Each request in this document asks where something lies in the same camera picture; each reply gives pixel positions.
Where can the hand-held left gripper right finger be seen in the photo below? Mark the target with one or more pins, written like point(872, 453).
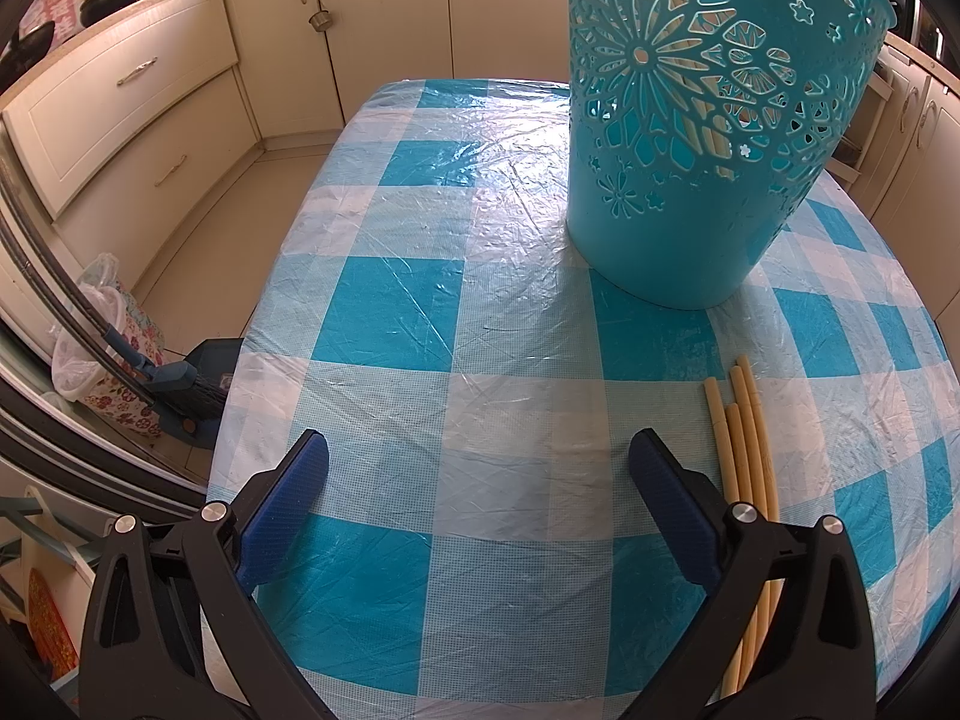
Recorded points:
point(671, 510)

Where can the cream kitchen base cabinets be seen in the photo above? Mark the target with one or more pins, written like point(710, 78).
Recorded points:
point(390, 7)

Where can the wide cream drawer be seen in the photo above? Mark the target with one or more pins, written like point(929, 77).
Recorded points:
point(172, 187)
point(90, 112)

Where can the white trolley cart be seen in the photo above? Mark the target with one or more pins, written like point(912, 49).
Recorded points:
point(847, 165)

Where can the red orange patterned panel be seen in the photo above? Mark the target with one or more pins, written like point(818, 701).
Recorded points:
point(52, 630)

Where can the teal metal frame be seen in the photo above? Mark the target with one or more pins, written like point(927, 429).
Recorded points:
point(52, 521)

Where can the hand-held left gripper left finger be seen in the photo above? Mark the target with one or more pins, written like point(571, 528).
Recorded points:
point(289, 502)

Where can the pale bamboo chopstick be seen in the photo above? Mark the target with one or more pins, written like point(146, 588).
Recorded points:
point(763, 435)
point(720, 442)
point(741, 465)
point(750, 435)

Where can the blue dustpan with broom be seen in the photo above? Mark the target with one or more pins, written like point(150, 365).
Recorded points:
point(202, 367)

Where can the small hanging metal cup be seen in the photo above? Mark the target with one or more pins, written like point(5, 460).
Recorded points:
point(321, 21)

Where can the metal storage shelf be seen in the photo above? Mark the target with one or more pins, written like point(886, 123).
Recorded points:
point(926, 22)

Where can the teal perforated plastic basket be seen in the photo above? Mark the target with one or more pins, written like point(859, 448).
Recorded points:
point(652, 240)

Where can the blue white checked tablecloth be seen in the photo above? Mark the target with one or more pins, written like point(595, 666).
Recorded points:
point(450, 315)

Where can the sliding glass door frame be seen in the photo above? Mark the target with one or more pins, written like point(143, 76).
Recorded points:
point(75, 457)

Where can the floral waste bin with bag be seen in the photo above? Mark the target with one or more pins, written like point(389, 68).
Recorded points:
point(124, 382)

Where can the bundle of chopsticks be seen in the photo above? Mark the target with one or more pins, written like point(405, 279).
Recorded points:
point(716, 146)

